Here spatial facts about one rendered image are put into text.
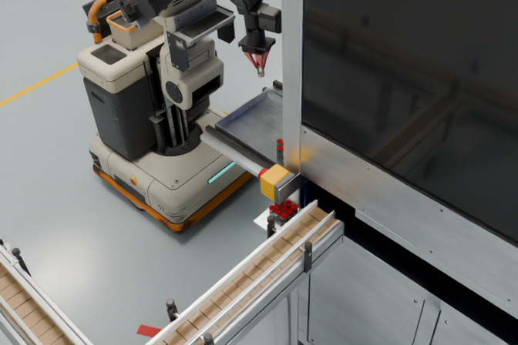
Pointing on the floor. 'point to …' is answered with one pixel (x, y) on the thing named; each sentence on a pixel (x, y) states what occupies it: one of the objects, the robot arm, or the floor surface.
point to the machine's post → (293, 85)
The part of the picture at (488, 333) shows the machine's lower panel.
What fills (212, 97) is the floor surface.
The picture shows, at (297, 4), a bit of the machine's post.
